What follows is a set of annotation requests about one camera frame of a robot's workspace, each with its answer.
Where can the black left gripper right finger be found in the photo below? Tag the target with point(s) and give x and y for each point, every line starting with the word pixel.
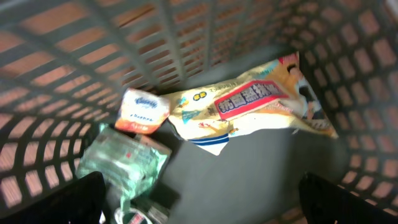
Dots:
pixel 325 203

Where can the orange tissue packet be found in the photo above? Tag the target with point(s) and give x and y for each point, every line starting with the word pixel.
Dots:
pixel 142 112

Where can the teal wipes packet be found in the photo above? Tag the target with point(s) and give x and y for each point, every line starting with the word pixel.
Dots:
pixel 131 164

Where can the yellow snack bag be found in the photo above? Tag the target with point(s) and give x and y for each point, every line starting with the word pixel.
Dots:
pixel 274 95

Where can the dark grey plastic basket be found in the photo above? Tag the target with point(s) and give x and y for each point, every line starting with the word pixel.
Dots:
pixel 65 65

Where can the dark green round-logo packet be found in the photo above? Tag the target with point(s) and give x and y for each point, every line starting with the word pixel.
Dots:
pixel 142 211

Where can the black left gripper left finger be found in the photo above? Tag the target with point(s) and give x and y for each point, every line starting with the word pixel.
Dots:
pixel 79 202

